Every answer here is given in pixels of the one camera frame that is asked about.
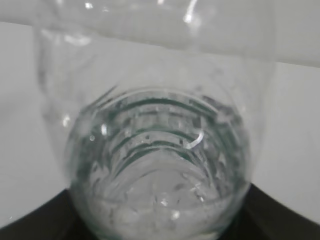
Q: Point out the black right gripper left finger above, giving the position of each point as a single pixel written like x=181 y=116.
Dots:
x=55 y=220

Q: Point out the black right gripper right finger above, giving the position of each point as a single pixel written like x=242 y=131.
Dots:
x=258 y=216

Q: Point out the clear green-label water bottle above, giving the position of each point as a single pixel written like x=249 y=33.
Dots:
x=155 y=109

